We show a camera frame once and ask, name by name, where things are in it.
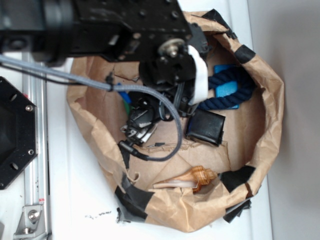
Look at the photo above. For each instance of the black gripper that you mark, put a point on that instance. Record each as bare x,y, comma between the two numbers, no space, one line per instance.
180,73

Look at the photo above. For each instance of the green rectangular block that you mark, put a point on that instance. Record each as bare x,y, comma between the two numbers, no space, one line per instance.
127,107

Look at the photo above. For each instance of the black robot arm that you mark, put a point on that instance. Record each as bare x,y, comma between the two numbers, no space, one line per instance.
116,30

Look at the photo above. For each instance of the blue rectangular block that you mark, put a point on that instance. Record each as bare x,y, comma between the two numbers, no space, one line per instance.
225,89

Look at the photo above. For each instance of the brown spiral seashell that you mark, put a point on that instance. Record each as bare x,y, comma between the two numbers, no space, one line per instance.
194,178

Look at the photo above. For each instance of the crumpled brown paper bag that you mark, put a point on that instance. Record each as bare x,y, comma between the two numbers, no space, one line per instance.
250,144

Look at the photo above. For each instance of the aluminium extrusion rail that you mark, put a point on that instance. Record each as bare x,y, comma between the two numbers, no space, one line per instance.
36,174

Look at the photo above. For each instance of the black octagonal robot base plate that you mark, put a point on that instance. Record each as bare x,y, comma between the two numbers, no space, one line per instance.
18,139

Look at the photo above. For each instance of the metal corner bracket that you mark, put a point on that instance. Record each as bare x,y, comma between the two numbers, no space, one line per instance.
31,224

